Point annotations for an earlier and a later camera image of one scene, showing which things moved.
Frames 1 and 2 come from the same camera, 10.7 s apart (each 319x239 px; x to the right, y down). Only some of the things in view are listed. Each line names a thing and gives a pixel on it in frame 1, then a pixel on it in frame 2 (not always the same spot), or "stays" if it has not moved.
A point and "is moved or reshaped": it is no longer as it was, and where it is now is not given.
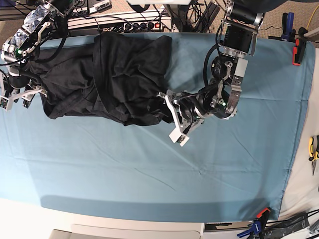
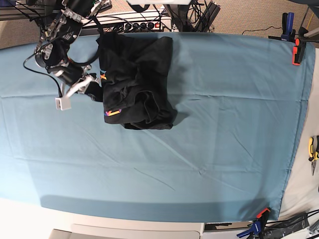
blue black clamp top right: [288, 34] stays
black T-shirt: [121, 77] is moved or reshaped
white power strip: [143, 27] stays
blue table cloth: [238, 167] stays
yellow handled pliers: [313, 158] stays
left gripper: [15, 86] -> [73, 74]
